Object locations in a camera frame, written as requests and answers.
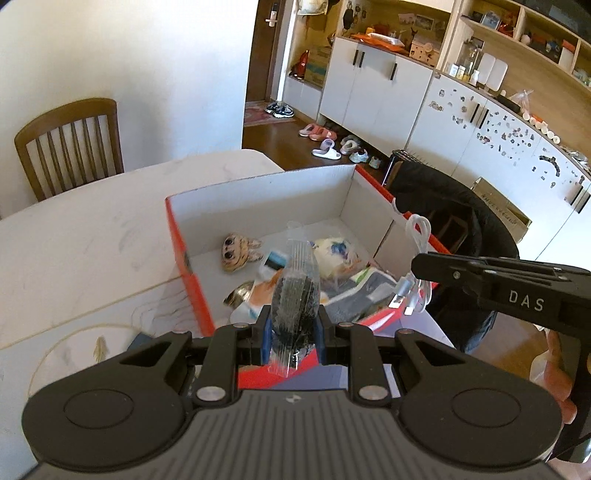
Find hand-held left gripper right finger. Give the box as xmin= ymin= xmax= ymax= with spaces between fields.
xmin=315 ymin=305 xmax=462 ymax=408

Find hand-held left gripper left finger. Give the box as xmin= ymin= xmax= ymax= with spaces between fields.
xmin=119 ymin=305 xmax=273 ymax=408

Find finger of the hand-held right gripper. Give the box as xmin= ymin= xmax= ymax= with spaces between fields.
xmin=411 ymin=251 xmax=490 ymax=298

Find white charging cable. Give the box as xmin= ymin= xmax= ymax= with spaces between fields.
xmin=389 ymin=198 xmax=435 ymax=316

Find clear bag of black clips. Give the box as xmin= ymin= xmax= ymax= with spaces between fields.
xmin=268 ymin=220 xmax=322 ymax=380

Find yellow bread packet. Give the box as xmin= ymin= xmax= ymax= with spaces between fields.
xmin=311 ymin=235 xmax=366 ymax=280

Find tan plush toy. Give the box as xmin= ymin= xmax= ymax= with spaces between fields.
xmin=221 ymin=232 xmax=265 ymax=274

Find red cardboard box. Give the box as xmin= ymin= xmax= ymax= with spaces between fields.
xmin=165 ymin=165 xmax=452 ymax=391

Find marble patterned desktop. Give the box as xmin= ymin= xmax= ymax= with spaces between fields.
xmin=0 ymin=148 xmax=287 ymax=462

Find person's right hand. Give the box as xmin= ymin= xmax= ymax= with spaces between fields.
xmin=539 ymin=329 xmax=578 ymax=424

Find open cardboard box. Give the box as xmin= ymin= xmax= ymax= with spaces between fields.
xmin=472 ymin=177 xmax=533 ymax=244

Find white cabinet with stickers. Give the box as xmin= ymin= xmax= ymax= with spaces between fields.
xmin=406 ymin=73 xmax=591 ymax=265

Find grey shoes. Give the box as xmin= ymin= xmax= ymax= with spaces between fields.
xmin=340 ymin=135 xmax=371 ymax=164

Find white slipper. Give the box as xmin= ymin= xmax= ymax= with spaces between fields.
xmin=311 ymin=139 xmax=343 ymax=160

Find pink slippers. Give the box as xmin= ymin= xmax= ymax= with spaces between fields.
xmin=298 ymin=123 xmax=339 ymax=142

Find patterned door rug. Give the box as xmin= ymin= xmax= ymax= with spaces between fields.
xmin=243 ymin=102 xmax=297 ymax=128

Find stacked cardboard boxes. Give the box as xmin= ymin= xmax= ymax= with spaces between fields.
xmin=302 ymin=45 xmax=332 ymax=89

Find brown wooden chair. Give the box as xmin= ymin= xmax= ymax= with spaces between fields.
xmin=14 ymin=98 xmax=125 ymax=203

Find brown wooden door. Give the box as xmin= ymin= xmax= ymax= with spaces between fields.
xmin=246 ymin=0 xmax=288 ymax=103

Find white cabinet with black handles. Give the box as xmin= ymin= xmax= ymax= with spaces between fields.
xmin=318 ymin=36 xmax=435 ymax=145

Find wooden wall shelf unit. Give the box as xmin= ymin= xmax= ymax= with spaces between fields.
xmin=436 ymin=0 xmax=591 ymax=95

